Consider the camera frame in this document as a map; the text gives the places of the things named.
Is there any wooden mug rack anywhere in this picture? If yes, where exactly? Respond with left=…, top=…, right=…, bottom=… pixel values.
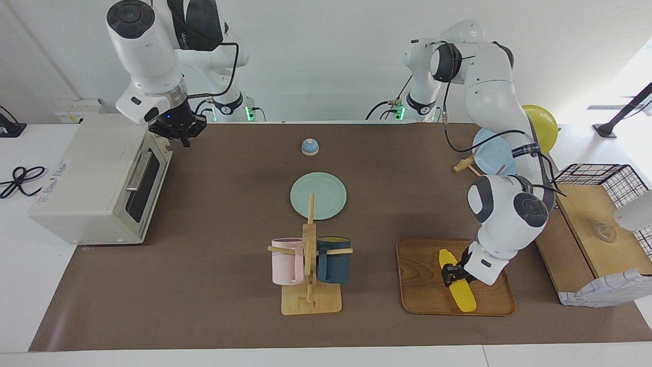
left=267, top=193, right=354, bottom=316

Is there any black base cable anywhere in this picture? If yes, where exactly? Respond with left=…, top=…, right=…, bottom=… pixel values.
left=193, top=97, right=214, bottom=123
left=366, top=76, right=414, bottom=121

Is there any small clear glass bowl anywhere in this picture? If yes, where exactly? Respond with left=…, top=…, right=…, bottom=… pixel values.
left=593, top=222, right=618, bottom=242

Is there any brown table mat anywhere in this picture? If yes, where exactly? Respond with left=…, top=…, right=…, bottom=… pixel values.
left=28, top=122, right=652, bottom=352

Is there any coiled black cable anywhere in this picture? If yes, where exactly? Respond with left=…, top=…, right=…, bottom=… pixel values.
left=0, top=166, right=47, bottom=199

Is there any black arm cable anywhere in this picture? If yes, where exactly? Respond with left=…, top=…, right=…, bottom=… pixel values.
left=186, top=42, right=240, bottom=100
left=442, top=76, right=568, bottom=197

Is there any light blue plate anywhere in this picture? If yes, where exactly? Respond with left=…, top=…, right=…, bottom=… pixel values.
left=472, top=127, right=518, bottom=176

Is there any black left base cable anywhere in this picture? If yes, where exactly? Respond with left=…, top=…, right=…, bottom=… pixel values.
left=366, top=76, right=414, bottom=121

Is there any black right base cable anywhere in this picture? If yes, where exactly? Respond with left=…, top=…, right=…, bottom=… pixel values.
left=193, top=97, right=214, bottom=123

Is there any white rounded device housing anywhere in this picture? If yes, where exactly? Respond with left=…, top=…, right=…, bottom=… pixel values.
left=613, top=190, right=652, bottom=233

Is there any wooden serving tray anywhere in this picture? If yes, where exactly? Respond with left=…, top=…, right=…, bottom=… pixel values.
left=396, top=238, right=517, bottom=317

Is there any pink mug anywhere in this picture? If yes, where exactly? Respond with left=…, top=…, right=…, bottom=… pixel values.
left=270, top=238, right=306, bottom=286

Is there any black desk clamp base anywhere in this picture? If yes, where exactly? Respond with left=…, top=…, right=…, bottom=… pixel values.
left=0, top=106, right=27, bottom=138

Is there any dark teal mug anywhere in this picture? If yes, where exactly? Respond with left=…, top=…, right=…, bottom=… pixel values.
left=316, top=235, right=352, bottom=284

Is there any black stand with pole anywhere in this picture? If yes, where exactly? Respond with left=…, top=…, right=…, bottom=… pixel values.
left=592, top=82, right=652, bottom=139

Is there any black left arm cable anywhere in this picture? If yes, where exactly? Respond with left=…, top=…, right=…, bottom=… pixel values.
left=442, top=76, right=568, bottom=197

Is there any beige toaster oven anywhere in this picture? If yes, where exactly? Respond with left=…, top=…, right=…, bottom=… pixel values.
left=28, top=113, right=174, bottom=246

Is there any pale green plate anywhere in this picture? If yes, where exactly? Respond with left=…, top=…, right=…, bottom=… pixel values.
left=290, top=172, right=347, bottom=221

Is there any yellow plate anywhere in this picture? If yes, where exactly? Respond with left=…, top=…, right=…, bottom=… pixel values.
left=521, top=104, right=559, bottom=156

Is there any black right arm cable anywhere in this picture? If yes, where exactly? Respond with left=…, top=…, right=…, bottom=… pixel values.
left=186, top=42, right=240, bottom=100

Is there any yellow corn cob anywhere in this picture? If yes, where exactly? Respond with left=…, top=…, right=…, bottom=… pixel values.
left=439, top=249, right=477, bottom=313

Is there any wire basket wooden shelf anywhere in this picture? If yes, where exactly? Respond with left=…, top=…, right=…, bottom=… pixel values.
left=535, top=163, right=652, bottom=307

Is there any wooden plate rack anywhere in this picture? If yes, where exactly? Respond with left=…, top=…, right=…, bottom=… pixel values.
left=453, top=155, right=484, bottom=177

